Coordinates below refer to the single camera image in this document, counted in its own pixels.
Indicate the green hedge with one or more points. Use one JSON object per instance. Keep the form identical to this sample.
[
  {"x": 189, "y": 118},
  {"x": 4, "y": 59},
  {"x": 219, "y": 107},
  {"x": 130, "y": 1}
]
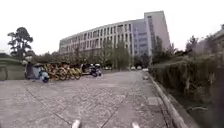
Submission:
[
  {"x": 186, "y": 75},
  {"x": 11, "y": 68}
]

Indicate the blue scooter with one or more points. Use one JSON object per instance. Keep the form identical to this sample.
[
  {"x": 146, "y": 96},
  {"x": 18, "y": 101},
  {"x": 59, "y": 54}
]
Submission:
[{"x": 36, "y": 72}]

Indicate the dark soil strip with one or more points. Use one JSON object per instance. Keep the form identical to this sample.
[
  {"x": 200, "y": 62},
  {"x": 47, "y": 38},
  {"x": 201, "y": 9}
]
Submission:
[{"x": 200, "y": 115}]

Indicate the tall dark tree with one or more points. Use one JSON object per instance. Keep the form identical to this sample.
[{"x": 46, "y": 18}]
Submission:
[{"x": 20, "y": 41}]

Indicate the grey stone kerb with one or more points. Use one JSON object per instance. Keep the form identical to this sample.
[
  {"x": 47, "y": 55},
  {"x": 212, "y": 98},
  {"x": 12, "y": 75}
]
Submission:
[{"x": 168, "y": 105}]

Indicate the grey paved plaza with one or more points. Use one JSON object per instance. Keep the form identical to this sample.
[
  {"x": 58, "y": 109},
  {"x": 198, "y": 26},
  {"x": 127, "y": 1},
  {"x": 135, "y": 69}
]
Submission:
[{"x": 100, "y": 96}]

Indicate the row of trees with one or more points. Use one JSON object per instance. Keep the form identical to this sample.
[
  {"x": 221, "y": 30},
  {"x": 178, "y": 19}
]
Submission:
[{"x": 120, "y": 56}]

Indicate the white car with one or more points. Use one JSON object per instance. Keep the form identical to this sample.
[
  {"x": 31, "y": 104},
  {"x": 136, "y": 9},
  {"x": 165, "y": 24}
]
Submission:
[
  {"x": 139, "y": 67},
  {"x": 133, "y": 68}
]

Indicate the row of yellow bicycles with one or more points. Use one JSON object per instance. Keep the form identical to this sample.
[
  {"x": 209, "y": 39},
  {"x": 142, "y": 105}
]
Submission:
[{"x": 63, "y": 71}]

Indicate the large curved grey building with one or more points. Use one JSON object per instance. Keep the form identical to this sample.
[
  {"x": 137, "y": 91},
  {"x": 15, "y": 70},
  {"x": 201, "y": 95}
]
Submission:
[{"x": 110, "y": 35}]

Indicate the robot's own part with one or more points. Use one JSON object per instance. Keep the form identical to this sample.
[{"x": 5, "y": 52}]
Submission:
[
  {"x": 76, "y": 124},
  {"x": 135, "y": 125}
]

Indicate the dark scooter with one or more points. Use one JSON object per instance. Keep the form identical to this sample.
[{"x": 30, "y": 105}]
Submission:
[{"x": 93, "y": 70}]

